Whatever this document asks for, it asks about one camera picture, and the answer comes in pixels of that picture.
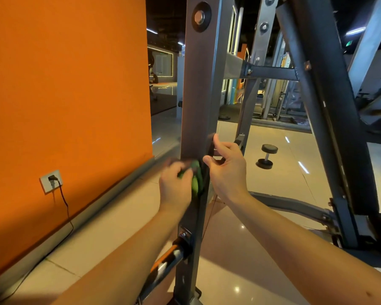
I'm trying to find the lit frame wall panel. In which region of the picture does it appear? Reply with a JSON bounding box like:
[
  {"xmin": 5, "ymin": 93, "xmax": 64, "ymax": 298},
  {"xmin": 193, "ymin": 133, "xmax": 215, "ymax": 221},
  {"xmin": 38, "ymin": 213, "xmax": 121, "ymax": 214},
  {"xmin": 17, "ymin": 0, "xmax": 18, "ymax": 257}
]
[{"xmin": 146, "ymin": 45, "xmax": 175, "ymax": 79}]

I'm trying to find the person's left hand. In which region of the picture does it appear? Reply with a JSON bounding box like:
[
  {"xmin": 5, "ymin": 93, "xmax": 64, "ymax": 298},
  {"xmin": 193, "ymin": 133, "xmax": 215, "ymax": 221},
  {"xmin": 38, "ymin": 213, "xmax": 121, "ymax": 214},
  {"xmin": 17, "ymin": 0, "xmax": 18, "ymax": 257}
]
[{"xmin": 159, "ymin": 160, "xmax": 194, "ymax": 216}]

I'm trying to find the person's right hand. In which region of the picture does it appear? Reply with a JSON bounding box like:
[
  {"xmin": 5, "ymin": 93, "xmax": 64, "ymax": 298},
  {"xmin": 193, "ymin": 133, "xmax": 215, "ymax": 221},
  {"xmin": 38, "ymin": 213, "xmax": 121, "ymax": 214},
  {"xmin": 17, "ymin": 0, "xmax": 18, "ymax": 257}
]
[{"xmin": 203, "ymin": 134, "xmax": 250, "ymax": 201}]

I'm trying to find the white wall outlet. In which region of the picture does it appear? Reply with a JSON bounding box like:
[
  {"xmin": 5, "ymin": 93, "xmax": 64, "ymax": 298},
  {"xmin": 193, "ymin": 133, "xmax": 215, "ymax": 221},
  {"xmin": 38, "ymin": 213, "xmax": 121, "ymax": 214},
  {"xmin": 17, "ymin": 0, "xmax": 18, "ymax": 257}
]
[{"xmin": 40, "ymin": 170, "xmax": 63, "ymax": 194}]

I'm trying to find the grey cable machine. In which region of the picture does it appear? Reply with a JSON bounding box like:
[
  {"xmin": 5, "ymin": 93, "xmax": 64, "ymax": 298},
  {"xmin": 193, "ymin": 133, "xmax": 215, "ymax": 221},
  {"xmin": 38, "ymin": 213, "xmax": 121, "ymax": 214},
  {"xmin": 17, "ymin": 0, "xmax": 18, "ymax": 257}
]
[{"xmin": 222, "ymin": 6, "xmax": 306, "ymax": 128}]

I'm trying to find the chrome weight storage peg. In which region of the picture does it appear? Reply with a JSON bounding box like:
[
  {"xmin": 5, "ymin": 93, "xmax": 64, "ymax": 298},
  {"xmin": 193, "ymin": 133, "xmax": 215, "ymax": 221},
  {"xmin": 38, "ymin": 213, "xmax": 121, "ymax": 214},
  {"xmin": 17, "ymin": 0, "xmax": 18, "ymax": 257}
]
[{"xmin": 136, "ymin": 241, "xmax": 193, "ymax": 304}]

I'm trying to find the fluorescent tube light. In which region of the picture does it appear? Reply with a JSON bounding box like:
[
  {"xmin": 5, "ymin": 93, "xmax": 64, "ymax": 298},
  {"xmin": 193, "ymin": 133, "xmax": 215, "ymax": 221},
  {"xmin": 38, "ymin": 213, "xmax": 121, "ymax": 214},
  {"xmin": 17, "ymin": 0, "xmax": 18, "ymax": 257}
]
[{"xmin": 345, "ymin": 26, "xmax": 368, "ymax": 37}]

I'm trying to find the black power cable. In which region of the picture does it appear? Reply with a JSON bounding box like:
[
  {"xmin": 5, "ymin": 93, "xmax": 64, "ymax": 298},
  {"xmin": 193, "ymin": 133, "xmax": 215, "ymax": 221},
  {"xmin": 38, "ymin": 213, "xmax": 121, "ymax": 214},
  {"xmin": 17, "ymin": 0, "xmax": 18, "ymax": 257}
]
[{"xmin": 0, "ymin": 177, "xmax": 75, "ymax": 305}]

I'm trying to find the green cleaning cloth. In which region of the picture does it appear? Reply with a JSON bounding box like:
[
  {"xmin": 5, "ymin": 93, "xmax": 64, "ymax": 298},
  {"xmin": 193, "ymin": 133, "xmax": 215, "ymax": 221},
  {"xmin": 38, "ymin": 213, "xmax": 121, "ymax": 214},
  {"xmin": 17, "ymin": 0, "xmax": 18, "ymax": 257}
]
[{"xmin": 188, "ymin": 160, "xmax": 204, "ymax": 194}]

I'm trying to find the person's right forearm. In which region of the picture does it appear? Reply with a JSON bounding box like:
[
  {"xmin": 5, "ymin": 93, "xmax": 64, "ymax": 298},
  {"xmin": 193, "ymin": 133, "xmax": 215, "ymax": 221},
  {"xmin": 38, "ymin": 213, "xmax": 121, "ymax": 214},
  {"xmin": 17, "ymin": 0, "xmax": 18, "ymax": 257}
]
[{"xmin": 227, "ymin": 190, "xmax": 381, "ymax": 305}]

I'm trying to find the grey steel gym machine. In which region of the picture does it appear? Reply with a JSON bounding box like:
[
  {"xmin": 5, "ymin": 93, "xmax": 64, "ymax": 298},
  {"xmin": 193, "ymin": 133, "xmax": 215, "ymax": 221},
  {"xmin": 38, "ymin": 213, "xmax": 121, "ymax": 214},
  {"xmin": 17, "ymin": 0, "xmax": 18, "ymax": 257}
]
[{"xmin": 136, "ymin": 0, "xmax": 381, "ymax": 305}]

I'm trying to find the black dumbbell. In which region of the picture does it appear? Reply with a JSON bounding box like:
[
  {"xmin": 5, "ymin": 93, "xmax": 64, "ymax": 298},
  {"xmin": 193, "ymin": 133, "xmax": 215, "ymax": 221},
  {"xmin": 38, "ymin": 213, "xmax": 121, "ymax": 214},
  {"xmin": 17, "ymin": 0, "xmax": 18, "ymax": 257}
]
[{"xmin": 256, "ymin": 144, "xmax": 279, "ymax": 170}]

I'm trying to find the person's left forearm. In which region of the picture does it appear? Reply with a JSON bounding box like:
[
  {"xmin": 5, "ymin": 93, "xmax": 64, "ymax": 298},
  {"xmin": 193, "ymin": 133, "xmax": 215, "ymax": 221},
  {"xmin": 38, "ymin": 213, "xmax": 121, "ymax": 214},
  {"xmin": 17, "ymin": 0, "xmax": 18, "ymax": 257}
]
[{"xmin": 51, "ymin": 206, "xmax": 191, "ymax": 305}]

